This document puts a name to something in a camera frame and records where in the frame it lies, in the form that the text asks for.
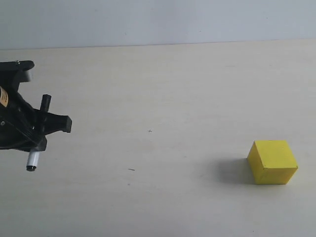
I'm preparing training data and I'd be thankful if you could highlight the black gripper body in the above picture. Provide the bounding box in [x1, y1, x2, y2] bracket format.
[0, 86, 44, 152]

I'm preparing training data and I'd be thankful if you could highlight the black and white marker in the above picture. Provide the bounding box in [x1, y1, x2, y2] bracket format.
[26, 94, 51, 172]

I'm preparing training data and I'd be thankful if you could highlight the yellow cube block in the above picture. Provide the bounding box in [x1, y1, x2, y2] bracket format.
[247, 140, 298, 185]

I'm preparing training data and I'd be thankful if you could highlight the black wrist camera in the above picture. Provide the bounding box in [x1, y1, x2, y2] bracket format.
[0, 60, 35, 91]

